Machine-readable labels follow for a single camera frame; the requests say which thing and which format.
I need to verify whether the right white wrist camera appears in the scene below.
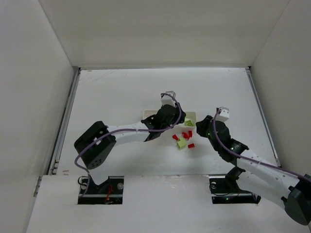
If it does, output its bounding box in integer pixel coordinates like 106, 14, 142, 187
216, 107, 230, 122

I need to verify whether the white three-compartment container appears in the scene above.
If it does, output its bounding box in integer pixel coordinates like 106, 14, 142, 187
142, 110, 197, 130

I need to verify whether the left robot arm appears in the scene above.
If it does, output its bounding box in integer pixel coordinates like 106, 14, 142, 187
74, 104, 186, 185

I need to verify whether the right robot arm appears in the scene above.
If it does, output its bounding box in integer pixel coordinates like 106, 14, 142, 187
196, 115, 311, 226

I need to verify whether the aluminium rail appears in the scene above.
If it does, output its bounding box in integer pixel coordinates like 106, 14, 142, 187
245, 67, 282, 167
33, 67, 81, 197

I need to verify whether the right aluminium rail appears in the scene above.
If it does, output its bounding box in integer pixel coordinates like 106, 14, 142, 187
245, 67, 282, 167

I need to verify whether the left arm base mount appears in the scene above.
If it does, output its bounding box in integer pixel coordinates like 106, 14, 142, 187
77, 176, 124, 205

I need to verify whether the small red curved slope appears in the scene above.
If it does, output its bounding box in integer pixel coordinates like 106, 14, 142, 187
172, 134, 179, 141

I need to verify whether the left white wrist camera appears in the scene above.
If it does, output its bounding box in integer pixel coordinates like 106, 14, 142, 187
160, 91, 176, 107

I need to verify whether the left aluminium rail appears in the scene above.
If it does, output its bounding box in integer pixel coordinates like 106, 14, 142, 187
33, 67, 81, 197

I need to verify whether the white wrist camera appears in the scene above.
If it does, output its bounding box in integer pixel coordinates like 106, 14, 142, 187
216, 107, 230, 122
160, 91, 176, 107

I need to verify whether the green lego block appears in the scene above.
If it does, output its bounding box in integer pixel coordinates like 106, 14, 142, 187
177, 138, 187, 150

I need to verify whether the green curved 2x2 brick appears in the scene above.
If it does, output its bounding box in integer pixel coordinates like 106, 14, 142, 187
184, 118, 194, 127

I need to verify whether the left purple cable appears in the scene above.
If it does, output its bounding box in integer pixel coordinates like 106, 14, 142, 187
74, 93, 183, 198

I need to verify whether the large red arch piece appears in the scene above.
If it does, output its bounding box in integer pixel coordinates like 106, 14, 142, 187
182, 132, 190, 140

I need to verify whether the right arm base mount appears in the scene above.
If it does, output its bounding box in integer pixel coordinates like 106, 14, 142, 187
209, 167, 261, 204

